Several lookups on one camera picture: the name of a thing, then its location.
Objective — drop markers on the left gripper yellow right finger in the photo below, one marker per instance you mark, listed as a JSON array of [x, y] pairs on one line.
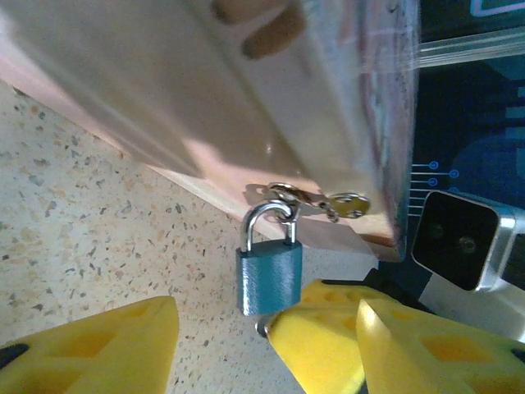
[[443, 361]]

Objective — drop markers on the pink illustrated tin box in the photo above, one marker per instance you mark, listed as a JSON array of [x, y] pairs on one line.
[[164, 82]]

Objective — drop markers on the aluminium frame post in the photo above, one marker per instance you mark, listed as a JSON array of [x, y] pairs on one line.
[[471, 47]]

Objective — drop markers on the silver box latch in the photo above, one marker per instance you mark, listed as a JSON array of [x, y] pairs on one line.
[[287, 191]]

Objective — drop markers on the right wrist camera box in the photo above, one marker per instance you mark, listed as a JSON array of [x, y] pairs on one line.
[[455, 238]]

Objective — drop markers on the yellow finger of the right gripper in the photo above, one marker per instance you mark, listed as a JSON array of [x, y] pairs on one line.
[[336, 295], [324, 353]]

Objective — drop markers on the blue padlock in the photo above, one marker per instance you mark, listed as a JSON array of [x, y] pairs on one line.
[[268, 279]]

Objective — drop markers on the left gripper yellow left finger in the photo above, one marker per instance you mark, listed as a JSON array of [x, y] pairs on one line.
[[94, 353]]

